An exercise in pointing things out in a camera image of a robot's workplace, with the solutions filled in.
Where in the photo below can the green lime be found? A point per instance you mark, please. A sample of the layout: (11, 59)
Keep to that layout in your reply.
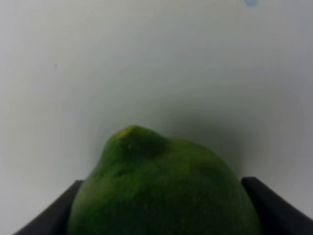
(148, 184)

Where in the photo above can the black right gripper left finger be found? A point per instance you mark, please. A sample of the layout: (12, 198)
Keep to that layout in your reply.
(53, 220)

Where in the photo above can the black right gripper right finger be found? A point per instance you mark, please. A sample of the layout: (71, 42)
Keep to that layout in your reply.
(277, 215)

